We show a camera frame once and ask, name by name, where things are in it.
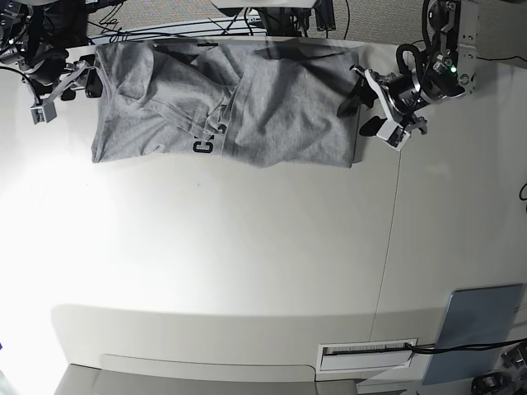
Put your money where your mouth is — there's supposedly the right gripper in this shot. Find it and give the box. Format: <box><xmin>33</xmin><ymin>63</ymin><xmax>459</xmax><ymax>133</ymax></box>
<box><xmin>1</xmin><ymin>40</ymin><xmax>103</xmax><ymax>124</ymax></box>

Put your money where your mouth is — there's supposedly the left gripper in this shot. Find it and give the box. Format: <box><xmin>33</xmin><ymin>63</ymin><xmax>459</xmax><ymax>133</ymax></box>
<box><xmin>337</xmin><ymin>44</ymin><xmax>477</xmax><ymax>151</ymax></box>

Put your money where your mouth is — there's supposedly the grey T-shirt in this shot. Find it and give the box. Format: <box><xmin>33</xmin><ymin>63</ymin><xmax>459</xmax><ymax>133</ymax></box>
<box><xmin>91</xmin><ymin>39</ymin><xmax>363</xmax><ymax>168</ymax></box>

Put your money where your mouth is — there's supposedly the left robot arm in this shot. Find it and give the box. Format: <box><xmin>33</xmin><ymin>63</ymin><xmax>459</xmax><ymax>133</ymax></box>
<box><xmin>337</xmin><ymin>1</ymin><xmax>479</xmax><ymax>151</ymax></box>

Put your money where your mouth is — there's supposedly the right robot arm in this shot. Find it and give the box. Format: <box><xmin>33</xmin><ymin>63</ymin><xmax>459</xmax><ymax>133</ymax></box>
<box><xmin>1</xmin><ymin>1</ymin><xmax>103</xmax><ymax>124</ymax></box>

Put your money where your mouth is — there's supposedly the blue-grey flat panel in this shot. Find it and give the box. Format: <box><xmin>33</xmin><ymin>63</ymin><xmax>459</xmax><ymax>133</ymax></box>
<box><xmin>422</xmin><ymin>284</ymin><xmax>524</xmax><ymax>385</ymax></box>

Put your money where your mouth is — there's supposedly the black device bottom right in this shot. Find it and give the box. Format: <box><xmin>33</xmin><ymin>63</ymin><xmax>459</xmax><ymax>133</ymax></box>
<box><xmin>471</xmin><ymin>372</ymin><xmax>506</xmax><ymax>395</ymax></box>

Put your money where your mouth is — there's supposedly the aluminium frame stand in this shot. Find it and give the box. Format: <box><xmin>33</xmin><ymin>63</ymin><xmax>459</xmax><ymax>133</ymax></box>
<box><xmin>212</xmin><ymin>0</ymin><xmax>336</xmax><ymax>38</ymax></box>

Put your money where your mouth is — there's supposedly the white table cable grommet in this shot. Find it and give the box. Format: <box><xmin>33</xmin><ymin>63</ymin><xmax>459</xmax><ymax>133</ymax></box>
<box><xmin>315</xmin><ymin>338</ymin><xmax>417</xmax><ymax>374</ymax></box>

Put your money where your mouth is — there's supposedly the black cable over panel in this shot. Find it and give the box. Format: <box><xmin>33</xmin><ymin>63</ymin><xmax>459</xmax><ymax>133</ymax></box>
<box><xmin>405</xmin><ymin>338</ymin><xmax>523</xmax><ymax>355</ymax></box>

